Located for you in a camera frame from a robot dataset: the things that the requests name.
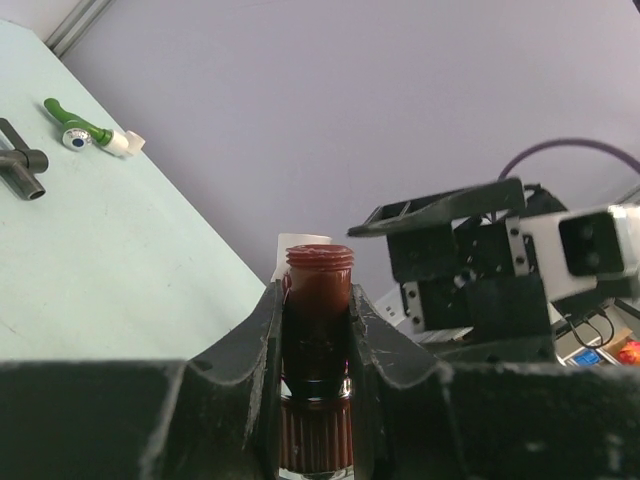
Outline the dark metal faucet spout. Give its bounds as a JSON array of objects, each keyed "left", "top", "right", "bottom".
[{"left": 1, "top": 118, "right": 49, "bottom": 201}]

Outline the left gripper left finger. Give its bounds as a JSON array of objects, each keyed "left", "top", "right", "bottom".
[{"left": 1, "top": 283, "right": 283, "bottom": 479}]

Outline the dark red brass faucet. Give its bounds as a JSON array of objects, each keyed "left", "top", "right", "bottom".
[{"left": 280, "top": 245, "right": 354, "bottom": 478}]

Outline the green faucet with elbow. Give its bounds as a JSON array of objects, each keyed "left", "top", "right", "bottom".
[{"left": 43, "top": 98, "right": 146, "bottom": 158}]

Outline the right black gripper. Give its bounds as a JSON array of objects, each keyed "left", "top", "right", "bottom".
[{"left": 347, "top": 178, "right": 567, "bottom": 350}]

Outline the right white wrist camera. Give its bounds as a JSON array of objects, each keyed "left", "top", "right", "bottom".
[{"left": 520, "top": 204, "right": 639, "bottom": 303}]

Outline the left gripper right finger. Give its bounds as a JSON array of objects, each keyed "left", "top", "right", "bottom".
[{"left": 349, "top": 286, "right": 639, "bottom": 479}]

